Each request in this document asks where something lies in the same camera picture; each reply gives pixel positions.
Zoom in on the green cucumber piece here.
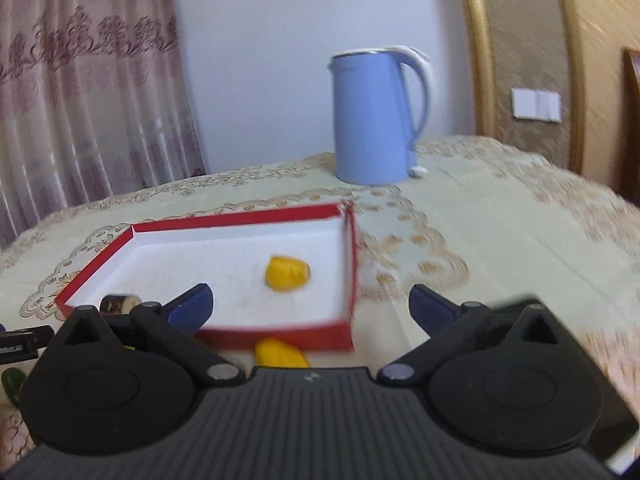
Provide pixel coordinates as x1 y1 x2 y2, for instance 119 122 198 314
1 367 27 406

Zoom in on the thick dark sugarcane piece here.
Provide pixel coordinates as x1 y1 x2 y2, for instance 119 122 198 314
99 294 142 315

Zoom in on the yellow pepper piece large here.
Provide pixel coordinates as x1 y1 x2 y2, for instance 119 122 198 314
254 338 310 368

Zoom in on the red shallow cardboard box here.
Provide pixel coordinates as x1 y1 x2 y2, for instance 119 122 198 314
54 203 358 352

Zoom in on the cream embroidered tablecloth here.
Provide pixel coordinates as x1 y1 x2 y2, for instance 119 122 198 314
1 138 639 404

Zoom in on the blue electric kettle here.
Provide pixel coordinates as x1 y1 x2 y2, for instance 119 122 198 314
329 46 432 185

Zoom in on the pink patterned curtain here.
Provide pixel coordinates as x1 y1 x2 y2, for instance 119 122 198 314
1 0 204 245

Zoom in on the white wall switch panel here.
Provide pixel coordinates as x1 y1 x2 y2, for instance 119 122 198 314
511 88 562 124

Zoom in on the dark wooden frame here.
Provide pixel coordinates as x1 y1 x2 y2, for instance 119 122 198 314
620 48 639 205

